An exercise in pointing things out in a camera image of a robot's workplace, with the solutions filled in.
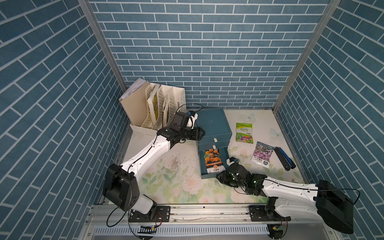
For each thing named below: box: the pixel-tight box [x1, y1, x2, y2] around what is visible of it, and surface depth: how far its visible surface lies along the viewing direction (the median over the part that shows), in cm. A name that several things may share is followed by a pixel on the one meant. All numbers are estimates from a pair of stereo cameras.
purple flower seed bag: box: [251, 141, 275, 169], surface depth 96 cm
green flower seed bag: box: [236, 122, 254, 144], surface depth 107 cm
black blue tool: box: [274, 146, 296, 171], surface depth 93 cm
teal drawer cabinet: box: [194, 108, 233, 150], surface depth 85 cm
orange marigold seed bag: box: [203, 148, 227, 174], surface depth 93 cm
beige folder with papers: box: [118, 78, 150, 127], surface depth 94 cm
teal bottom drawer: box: [198, 147, 229, 180], surface depth 93 cm
